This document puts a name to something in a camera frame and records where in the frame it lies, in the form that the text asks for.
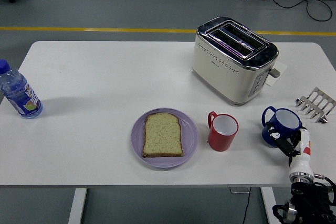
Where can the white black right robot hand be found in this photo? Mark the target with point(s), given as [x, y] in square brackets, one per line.
[302, 161]

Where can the blue cup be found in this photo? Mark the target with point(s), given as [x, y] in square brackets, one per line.
[282, 127]

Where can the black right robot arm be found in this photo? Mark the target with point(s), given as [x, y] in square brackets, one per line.
[307, 200]

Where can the red cup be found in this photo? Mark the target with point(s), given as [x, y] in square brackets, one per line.
[219, 142]

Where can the bread slice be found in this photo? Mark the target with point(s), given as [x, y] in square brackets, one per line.
[162, 136]

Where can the white table leg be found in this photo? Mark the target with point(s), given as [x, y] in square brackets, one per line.
[77, 205]
[270, 205]

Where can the metal toast rack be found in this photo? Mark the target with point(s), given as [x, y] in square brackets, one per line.
[319, 98]

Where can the white card under toaster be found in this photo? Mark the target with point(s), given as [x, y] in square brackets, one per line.
[281, 66]

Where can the cream and chrome toaster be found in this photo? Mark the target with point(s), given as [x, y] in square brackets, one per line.
[223, 77]

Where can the purple plate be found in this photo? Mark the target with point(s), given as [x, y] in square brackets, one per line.
[137, 140]

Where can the blue-capped water bottle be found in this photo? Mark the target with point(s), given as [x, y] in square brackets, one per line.
[19, 95]

